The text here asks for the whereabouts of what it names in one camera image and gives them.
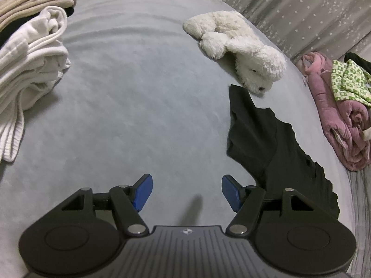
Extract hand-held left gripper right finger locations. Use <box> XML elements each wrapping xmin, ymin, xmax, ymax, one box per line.
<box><xmin>222</xmin><ymin>175</ymin><xmax>315</xmax><ymax>236</ymax></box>

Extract black crumpled cloth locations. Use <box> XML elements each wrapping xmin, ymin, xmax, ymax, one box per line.
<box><xmin>344</xmin><ymin>52</ymin><xmax>371</xmax><ymax>73</ymax></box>

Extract white plush dog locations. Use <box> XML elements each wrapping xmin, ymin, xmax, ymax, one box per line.
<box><xmin>183</xmin><ymin>11</ymin><xmax>287</xmax><ymax>95</ymax></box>

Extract grey star-print curtain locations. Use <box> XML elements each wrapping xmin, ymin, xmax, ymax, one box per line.
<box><xmin>191</xmin><ymin>0</ymin><xmax>371</xmax><ymax>62</ymax></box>

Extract grey bed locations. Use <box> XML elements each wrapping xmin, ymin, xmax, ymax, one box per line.
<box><xmin>0</xmin><ymin>0</ymin><xmax>357</xmax><ymax>278</ymax></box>

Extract white folded clothes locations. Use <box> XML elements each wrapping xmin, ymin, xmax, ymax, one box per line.
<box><xmin>0</xmin><ymin>6</ymin><xmax>71</xmax><ymax>163</ymax></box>

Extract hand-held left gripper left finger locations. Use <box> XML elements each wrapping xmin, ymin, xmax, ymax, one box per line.
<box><xmin>62</xmin><ymin>174</ymin><xmax>154</xmax><ymax>236</ymax></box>

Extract black short-sleeved dress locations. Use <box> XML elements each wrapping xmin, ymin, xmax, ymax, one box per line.
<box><xmin>226</xmin><ymin>84</ymin><xmax>340</xmax><ymax>218</ymax></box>

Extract green patterned cloth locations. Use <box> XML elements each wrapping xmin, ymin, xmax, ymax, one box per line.
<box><xmin>330</xmin><ymin>59</ymin><xmax>371</xmax><ymax>107</ymax></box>

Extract pink folded quilt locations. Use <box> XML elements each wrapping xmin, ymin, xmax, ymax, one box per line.
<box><xmin>296</xmin><ymin>51</ymin><xmax>371</xmax><ymax>171</ymax></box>

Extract beige folded clothes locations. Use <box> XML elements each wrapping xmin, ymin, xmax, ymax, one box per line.
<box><xmin>0</xmin><ymin>0</ymin><xmax>77</xmax><ymax>30</ymax></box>

